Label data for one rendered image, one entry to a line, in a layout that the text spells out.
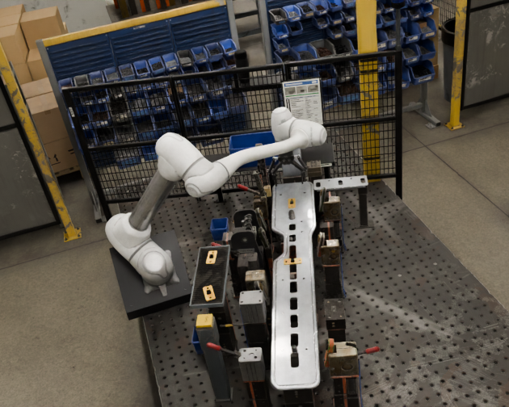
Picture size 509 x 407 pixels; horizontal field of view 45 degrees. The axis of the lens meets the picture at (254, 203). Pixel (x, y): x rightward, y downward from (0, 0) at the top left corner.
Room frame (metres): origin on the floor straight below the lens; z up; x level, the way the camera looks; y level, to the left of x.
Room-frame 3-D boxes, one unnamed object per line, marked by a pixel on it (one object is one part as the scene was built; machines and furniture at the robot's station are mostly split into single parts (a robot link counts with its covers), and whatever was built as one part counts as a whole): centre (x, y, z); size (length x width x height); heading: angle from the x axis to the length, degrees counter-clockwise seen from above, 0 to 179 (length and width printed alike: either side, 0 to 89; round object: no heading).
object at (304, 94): (3.16, -0.37, 1.30); 0.23 x 0.02 x 0.31; 82
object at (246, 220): (2.29, 0.06, 0.94); 0.18 x 0.13 x 0.49; 172
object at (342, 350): (1.56, -0.24, 0.88); 0.15 x 0.11 x 0.36; 82
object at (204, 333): (1.73, 0.27, 0.92); 0.08 x 0.08 x 0.44; 82
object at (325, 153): (3.08, -0.05, 1.01); 0.90 x 0.22 x 0.03; 82
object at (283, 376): (2.15, -0.14, 1.00); 1.38 x 0.22 x 0.02; 172
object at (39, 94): (5.50, 2.00, 0.52); 1.21 x 0.81 x 1.05; 16
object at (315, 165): (2.88, -0.36, 0.88); 0.08 x 0.08 x 0.36; 82
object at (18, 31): (6.89, 2.19, 0.52); 1.20 x 0.80 x 1.05; 9
